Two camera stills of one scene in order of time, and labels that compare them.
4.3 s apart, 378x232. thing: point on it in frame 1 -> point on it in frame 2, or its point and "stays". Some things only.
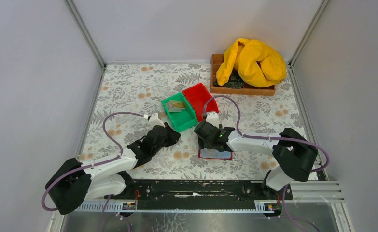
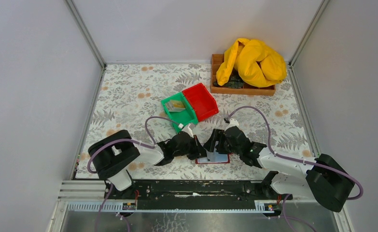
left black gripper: (168, 137) -> (192, 146)
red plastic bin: (197, 96) stays
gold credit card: (177, 104) stays
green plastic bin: (183, 120) stays
